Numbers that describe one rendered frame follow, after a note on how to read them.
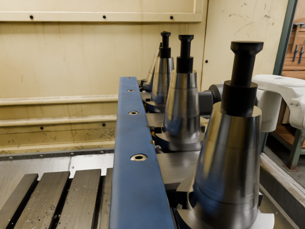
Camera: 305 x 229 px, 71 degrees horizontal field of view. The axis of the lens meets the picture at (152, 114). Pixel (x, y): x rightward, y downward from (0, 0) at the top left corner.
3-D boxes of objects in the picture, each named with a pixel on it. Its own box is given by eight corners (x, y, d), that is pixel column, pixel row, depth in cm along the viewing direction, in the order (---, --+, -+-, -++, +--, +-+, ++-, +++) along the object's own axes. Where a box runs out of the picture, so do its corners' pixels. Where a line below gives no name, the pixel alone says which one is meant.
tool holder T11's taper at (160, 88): (150, 96, 37) (150, 55, 34) (176, 95, 37) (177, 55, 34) (150, 104, 32) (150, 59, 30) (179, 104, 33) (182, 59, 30)
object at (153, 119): (189, 115, 33) (189, 110, 33) (200, 130, 28) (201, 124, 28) (144, 117, 32) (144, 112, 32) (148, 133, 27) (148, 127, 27)
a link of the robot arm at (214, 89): (171, 87, 53) (218, 85, 54) (174, 126, 53) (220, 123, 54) (183, 77, 40) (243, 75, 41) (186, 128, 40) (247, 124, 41)
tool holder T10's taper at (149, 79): (142, 79, 46) (149, 47, 43) (161, 81, 47) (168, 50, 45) (149, 84, 42) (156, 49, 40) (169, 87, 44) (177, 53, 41)
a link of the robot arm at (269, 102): (236, 137, 46) (285, 133, 47) (242, 88, 42) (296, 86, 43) (215, 117, 56) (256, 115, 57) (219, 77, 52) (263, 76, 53)
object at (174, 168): (218, 153, 23) (219, 147, 23) (244, 187, 18) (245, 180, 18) (154, 158, 22) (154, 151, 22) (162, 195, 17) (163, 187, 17)
